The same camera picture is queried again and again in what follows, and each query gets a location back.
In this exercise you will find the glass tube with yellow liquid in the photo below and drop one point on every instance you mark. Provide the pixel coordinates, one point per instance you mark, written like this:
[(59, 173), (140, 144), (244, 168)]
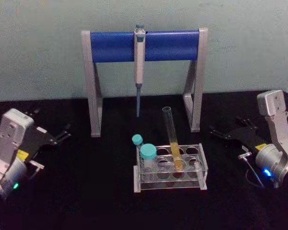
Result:
[(171, 134)]

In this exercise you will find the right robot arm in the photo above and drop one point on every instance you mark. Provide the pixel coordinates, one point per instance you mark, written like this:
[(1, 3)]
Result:
[(277, 119)]

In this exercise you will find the wide tube with teal cap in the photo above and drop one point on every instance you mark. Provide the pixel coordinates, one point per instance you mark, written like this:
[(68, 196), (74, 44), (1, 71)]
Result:
[(148, 151)]

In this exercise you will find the black table cloth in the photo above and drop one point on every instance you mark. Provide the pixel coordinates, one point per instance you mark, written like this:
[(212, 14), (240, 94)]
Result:
[(91, 191)]

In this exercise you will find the grey stand with blue bar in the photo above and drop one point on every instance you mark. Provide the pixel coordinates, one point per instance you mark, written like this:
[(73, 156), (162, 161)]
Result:
[(115, 46)]

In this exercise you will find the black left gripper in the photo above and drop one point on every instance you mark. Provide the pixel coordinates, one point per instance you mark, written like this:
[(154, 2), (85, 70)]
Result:
[(39, 141)]

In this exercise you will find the clear plastic tube rack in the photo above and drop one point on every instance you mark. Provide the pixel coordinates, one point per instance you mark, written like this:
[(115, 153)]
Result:
[(170, 185)]

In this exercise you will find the narrow tube with teal cap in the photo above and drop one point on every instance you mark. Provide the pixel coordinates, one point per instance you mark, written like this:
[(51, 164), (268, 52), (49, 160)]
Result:
[(137, 139)]

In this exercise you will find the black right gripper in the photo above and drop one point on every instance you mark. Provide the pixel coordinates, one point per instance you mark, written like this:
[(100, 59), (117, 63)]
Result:
[(248, 137)]

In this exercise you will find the grey pipette with blue tip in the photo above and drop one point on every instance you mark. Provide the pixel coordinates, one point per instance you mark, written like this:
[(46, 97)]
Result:
[(139, 64)]

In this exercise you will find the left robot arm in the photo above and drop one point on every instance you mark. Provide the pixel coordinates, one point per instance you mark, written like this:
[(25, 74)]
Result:
[(10, 136)]

